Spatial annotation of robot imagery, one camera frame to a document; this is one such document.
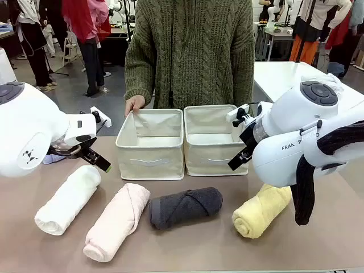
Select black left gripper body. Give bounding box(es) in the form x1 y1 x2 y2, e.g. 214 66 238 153
51 135 97 160

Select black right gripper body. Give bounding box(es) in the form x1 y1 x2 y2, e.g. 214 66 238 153
239 122 259 155

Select lavender blue towel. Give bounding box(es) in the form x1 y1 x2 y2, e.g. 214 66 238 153
42 153 68 166

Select white towel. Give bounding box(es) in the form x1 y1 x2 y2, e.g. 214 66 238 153
34 165 102 236

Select beige fabric storage bin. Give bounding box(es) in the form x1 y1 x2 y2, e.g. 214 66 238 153
183 104 251 177
115 108 185 181

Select yellow towel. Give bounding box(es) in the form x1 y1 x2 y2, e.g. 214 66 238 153
231 183 293 239

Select pink towel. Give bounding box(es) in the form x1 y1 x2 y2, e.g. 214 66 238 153
82 183 151 263

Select dark grey towel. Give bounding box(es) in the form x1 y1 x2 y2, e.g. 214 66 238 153
148 187 224 230

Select person's right forearm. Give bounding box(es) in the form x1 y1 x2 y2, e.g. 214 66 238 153
124 53 156 102

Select person's left forearm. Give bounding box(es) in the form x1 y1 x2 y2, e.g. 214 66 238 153
230 53 256 107

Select person's right hand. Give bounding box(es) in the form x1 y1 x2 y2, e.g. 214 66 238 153
124 95 146 118

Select white side table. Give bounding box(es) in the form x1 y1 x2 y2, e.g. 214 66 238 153
252 61 364 114

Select bystander in red top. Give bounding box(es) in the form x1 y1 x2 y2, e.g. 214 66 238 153
61 0 112 97

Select person in green knit sweater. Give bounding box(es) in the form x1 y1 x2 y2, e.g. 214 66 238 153
124 0 256 110

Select bystander in orange trousers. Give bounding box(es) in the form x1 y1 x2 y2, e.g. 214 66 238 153
289 0 353 64

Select bystander in black trousers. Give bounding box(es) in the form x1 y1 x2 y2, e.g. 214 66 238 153
8 0 57 92

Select grey background table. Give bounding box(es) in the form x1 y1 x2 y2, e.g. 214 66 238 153
255 21 295 62

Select white step ladder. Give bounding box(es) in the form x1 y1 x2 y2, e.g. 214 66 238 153
61 30 86 72

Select red hanging garment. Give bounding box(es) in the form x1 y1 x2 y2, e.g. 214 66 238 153
325 8 352 51

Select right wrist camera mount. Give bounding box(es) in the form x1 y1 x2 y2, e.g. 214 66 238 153
226 104 251 127

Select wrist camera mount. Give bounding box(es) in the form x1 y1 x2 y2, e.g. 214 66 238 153
226 104 251 127
79 106 112 129

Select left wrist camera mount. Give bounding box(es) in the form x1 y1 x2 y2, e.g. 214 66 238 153
79 106 112 129

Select black arm cable sleeve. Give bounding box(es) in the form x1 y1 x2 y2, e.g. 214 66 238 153
292 121 364 227

